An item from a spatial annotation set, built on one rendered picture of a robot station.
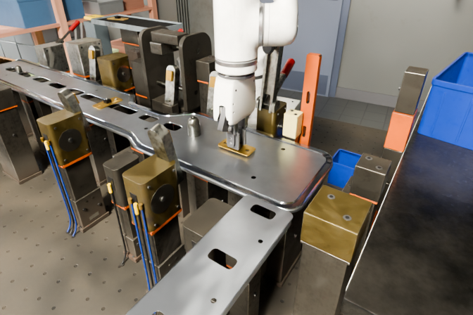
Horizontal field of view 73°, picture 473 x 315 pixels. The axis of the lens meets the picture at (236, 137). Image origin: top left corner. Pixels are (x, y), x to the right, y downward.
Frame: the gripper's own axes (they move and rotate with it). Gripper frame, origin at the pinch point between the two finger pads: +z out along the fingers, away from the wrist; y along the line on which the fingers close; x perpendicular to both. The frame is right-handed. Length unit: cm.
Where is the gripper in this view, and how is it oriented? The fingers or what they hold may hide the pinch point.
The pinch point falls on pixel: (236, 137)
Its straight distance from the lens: 72.6
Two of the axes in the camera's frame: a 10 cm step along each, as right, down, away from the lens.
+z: 0.0, 8.7, 5.0
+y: -5.6, 4.1, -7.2
